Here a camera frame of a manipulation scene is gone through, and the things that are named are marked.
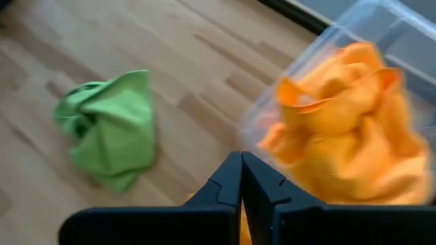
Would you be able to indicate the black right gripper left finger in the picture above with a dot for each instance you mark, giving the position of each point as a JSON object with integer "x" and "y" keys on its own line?
{"x": 153, "y": 226}

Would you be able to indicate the green microfiber towel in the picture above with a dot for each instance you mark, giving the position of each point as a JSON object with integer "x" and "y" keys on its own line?
{"x": 112, "y": 136}

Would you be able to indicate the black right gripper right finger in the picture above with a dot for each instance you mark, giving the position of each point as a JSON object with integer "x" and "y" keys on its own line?
{"x": 340, "y": 226}

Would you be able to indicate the clear plastic bin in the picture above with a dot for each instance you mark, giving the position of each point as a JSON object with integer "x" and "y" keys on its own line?
{"x": 402, "y": 30}

